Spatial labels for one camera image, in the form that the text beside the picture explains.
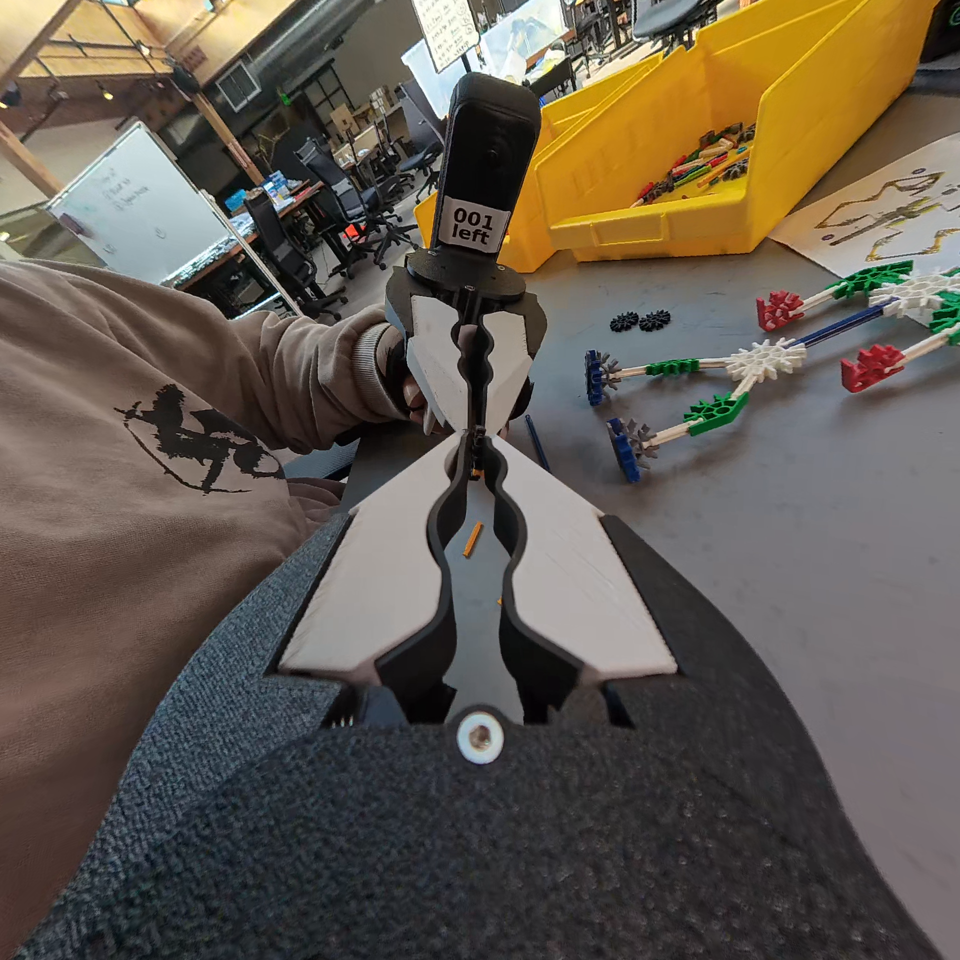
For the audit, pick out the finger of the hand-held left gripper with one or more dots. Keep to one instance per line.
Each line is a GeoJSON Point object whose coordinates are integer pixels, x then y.
{"type": "Point", "coordinates": [514, 345]}
{"type": "Point", "coordinates": [435, 352]}

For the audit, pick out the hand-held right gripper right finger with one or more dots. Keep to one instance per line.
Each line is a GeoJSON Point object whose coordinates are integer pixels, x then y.
{"type": "Point", "coordinates": [585, 592]}

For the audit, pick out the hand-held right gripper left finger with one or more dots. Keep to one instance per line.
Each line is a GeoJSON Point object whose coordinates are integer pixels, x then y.
{"type": "Point", "coordinates": [367, 592]}

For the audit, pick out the black snowflake connector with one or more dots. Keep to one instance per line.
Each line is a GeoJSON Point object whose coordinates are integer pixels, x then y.
{"type": "Point", "coordinates": [654, 321]}
{"type": "Point", "coordinates": [475, 450]}
{"type": "Point", "coordinates": [624, 321]}

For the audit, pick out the yellow plastic bin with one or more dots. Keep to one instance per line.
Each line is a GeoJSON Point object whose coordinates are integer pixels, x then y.
{"type": "Point", "coordinates": [652, 232]}
{"type": "Point", "coordinates": [540, 225]}

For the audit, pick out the person's left forearm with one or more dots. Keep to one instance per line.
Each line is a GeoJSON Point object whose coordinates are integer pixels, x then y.
{"type": "Point", "coordinates": [315, 360]}

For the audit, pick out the grey desk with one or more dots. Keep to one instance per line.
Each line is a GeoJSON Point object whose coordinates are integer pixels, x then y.
{"type": "Point", "coordinates": [750, 562]}

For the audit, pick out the person's left hand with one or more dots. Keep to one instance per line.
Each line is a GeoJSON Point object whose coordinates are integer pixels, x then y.
{"type": "Point", "coordinates": [412, 397]}

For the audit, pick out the long blue toy rod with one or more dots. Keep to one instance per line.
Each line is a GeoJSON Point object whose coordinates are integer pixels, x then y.
{"type": "Point", "coordinates": [536, 442]}

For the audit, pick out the handwritten white sign board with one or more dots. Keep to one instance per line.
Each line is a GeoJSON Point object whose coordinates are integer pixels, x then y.
{"type": "Point", "coordinates": [446, 30]}

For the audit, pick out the black padded chair armrest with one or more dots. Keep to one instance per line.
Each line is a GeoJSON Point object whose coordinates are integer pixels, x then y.
{"type": "Point", "coordinates": [319, 461]}

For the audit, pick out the pile of colourful toy pieces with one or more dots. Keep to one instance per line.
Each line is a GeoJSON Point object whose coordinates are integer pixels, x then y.
{"type": "Point", "coordinates": [697, 165]}

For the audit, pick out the colourful toy rod model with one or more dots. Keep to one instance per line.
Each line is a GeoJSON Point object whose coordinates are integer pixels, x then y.
{"type": "Point", "coordinates": [765, 360]}

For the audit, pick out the person's beige shirt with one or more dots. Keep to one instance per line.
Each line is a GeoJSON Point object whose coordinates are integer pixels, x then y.
{"type": "Point", "coordinates": [112, 562]}

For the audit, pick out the printed instruction sheet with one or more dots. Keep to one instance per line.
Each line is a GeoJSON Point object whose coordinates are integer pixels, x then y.
{"type": "Point", "coordinates": [810, 232]}

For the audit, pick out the white whiteboard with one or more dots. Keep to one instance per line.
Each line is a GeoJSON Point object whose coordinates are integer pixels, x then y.
{"type": "Point", "coordinates": [142, 210]}

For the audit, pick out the silver ribbed duct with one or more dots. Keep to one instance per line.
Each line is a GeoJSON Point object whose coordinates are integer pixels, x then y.
{"type": "Point", "coordinates": [300, 52]}

